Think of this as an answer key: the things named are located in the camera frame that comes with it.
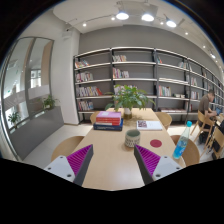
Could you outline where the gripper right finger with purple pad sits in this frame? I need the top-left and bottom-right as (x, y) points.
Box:
(134, 145), (182, 185)

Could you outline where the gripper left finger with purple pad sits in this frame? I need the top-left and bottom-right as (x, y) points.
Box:
(44, 144), (93, 186)

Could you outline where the clear bottle with blue cap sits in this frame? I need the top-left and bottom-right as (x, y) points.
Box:
(173, 121), (192, 159)

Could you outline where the wooden chair front left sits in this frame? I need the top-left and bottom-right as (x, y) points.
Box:
(51, 136), (83, 160)

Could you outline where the round red coaster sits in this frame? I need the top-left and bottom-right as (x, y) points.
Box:
(150, 139), (162, 148)

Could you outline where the patterned ceramic mug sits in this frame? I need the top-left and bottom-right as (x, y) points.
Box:
(125, 129), (140, 148)

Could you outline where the wooden chair front right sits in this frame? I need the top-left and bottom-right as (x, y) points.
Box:
(177, 140), (200, 168)

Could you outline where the white open magazine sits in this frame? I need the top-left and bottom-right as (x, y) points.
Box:
(137, 120), (162, 130)

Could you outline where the wooden chair far right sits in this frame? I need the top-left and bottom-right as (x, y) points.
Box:
(156, 112), (172, 129)

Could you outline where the dark blue bottom book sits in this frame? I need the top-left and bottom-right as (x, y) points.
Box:
(93, 119), (123, 131)

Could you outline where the wooden chair far left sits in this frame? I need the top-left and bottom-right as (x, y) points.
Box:
(90, 111), (100, 124)

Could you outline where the pink top book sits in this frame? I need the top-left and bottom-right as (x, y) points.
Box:
(96, 111), (121, 121)

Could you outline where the red middle book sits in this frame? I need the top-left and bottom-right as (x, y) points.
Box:
(96, 119), (121, 126)

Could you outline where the wooden chair under person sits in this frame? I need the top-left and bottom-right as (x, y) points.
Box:
(195, 112), (214, 140)

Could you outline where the wooden chair at right edge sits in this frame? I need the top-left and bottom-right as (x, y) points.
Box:
(211, 119), (224, 159)

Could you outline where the potted plant on ledge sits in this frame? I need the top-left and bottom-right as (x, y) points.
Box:
(41, 95), (57, 110)

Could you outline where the green potted plant on table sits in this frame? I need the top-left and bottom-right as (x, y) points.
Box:
(105, 85), (154, 119)

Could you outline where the potted plant by window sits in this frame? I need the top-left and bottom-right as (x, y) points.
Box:
(8, 112), (20, 128)

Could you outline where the seated person in brown shirt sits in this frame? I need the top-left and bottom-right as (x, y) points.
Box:
(198, 89), (217, 143)

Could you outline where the large grey bookshelf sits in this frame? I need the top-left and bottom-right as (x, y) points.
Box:
(73, 47), (224, 122)

